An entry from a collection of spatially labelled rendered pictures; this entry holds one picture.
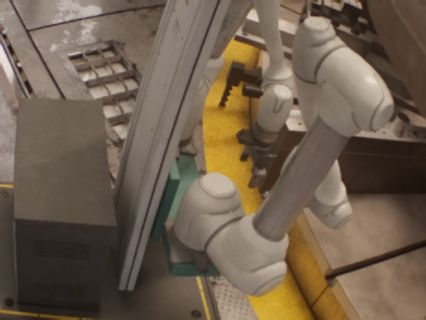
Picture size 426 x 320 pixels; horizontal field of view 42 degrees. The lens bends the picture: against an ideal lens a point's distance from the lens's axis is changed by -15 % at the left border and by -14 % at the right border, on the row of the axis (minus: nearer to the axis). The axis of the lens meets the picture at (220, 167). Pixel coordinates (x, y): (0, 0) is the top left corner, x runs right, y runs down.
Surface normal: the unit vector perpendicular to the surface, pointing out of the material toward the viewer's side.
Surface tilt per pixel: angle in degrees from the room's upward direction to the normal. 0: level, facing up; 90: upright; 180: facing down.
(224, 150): 0
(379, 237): 0
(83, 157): 0
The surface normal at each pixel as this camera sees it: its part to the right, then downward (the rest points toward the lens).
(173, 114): 0.21, 0.72
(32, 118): 0.29, -0.69
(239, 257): -0.61, 0.14
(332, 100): -0.76, 0.18
